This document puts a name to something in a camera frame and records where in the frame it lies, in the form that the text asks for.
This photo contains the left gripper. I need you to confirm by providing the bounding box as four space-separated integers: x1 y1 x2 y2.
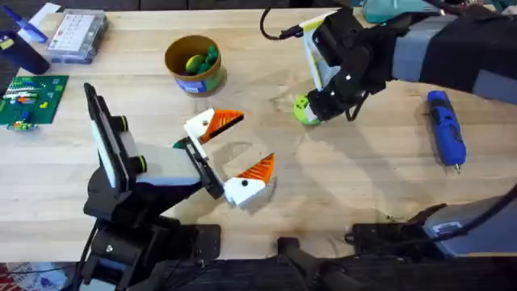
119 108 277 221

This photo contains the blue electric screwdriver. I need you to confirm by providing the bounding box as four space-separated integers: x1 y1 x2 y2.
426 90 468 175

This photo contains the green disc with holes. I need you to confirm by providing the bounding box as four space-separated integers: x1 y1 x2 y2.
292 93 323 127

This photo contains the right wrist upright plate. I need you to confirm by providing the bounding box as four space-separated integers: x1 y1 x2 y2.
300 11 341 92

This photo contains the wrist upright plate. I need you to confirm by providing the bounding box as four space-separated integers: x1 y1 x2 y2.
300 11 341 92
82 82 131 196

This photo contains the brown tub with toys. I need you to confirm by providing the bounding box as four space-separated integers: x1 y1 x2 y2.
163 34 228 98

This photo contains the left wrist upright plate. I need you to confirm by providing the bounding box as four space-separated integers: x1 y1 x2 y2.
82 82 131 196

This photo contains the teal tool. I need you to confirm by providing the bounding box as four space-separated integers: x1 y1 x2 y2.
360 0 446 24

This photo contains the clear plastic parts box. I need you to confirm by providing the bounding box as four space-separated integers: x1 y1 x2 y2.
45 8 110 65

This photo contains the green board with blocks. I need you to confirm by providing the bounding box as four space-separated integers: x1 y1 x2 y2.
0 74 70 133

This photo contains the white paper sheet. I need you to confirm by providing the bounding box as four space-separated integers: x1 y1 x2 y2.
28 2 62 30

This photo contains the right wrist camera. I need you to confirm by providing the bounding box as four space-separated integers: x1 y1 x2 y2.
312 6 365 68

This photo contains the black camera cable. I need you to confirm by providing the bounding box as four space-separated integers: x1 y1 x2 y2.
259 6 305 42

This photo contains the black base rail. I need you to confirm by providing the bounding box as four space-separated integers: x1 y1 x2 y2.
132 237 517 291

